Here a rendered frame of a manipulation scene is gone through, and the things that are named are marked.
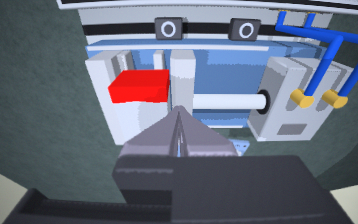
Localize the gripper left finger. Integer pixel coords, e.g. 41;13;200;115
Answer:
118;106;179;158

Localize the white block with red end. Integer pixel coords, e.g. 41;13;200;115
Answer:
108;70;171;141

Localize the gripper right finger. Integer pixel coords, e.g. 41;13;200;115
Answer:
179;105;238;157

